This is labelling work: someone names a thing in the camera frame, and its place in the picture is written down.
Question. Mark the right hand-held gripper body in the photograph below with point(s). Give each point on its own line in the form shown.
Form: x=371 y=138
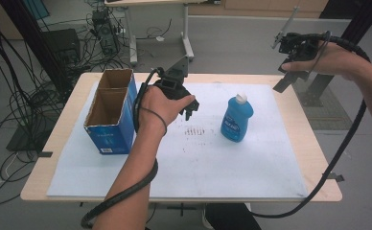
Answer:
x=299 y=46

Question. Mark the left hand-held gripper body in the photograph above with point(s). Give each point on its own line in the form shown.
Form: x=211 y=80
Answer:
x=174 y=86

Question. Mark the blue detergent bottle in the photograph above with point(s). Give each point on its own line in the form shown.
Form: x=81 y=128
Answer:
x=237 y=121

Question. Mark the blue cardboard box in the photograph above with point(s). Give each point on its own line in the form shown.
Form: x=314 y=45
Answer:
x=110 y=137

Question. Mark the person's left hand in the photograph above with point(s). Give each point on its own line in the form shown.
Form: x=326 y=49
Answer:
x=157 y=107

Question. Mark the person's right hand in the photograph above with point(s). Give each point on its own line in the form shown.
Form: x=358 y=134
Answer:
x=337 y=60

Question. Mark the white desk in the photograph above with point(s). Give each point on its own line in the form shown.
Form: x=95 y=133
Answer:
x=186 y=32

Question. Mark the grey floor mat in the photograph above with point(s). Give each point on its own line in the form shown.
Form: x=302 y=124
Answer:
x=334 y=115

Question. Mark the white table mat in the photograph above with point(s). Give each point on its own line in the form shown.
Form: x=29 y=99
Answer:
x=213 y=166

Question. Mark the black computer tower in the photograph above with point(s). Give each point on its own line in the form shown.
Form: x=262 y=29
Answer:
x=105 y=33

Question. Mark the black tape strip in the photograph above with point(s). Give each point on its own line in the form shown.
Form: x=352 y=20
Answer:
x=337 y=177
x=45 y=154

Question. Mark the person's dark trousers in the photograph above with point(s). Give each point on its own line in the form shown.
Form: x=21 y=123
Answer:
x=232 y=218

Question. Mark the black box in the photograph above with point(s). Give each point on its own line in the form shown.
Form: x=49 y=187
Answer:
x=61 y=44

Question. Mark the light wooden table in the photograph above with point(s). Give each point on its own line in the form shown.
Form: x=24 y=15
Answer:
x=62 y=134

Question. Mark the black metal frame post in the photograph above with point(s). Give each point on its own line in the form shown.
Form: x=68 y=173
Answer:
x=364 y=17
x=30 y=38

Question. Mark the black floor base plate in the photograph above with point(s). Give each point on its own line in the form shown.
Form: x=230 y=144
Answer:
x=24 y=140

